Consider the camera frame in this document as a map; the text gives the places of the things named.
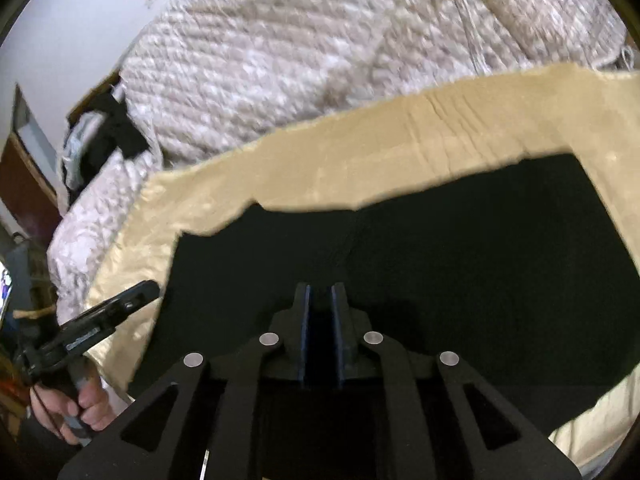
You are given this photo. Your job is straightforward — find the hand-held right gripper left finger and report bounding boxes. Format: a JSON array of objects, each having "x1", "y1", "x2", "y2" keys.
[{"x1": 57, "y1": 282, "x2": 313, "y2": 480}]

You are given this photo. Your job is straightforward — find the brown wooden door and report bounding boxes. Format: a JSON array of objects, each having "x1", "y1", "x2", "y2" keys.
[{"x1": 0, "y1": 132, "x2": 65, "y2": 243}]

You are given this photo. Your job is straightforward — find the black pants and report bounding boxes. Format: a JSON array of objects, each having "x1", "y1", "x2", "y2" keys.
[{"x1": 126, "y1": 152, "x2": 640, "y2": 441}]

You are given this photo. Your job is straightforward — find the person's left hand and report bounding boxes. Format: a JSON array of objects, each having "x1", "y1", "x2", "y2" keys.
[{"x1": 29, "y1": 366, "x2": 114, "y2": 435}]

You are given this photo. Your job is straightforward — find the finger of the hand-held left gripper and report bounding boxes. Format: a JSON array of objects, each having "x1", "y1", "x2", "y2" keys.
[{"x1": 106, "y1": 280, "x2": 161, "y2": 319}]

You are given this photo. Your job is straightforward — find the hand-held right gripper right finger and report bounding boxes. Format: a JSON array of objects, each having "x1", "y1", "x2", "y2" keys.
[{"x1": 330, "y1": 282, "x2": 584, "y2": 480}]

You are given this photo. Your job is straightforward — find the floral quilted bedspread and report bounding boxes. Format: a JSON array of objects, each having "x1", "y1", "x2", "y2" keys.
[{"x1": 46, "y1": 0, "x2": 639, "y2": 323}]

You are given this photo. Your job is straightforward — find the beige satin blanket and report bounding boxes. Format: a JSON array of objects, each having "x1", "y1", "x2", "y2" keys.
[{"x1": 81, "y1": 62, "x2": 640, "y2": 467}]

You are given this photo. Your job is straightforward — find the wooden headboard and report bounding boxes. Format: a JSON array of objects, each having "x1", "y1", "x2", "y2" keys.
[{"x1": 66, "y1": 71, "x2": 125, "y2": 123}]

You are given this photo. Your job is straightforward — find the black cloth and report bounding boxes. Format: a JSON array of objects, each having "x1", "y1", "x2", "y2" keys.
[{"x1": 79, "y1": 91, "x2": 152, "y2": 192}]

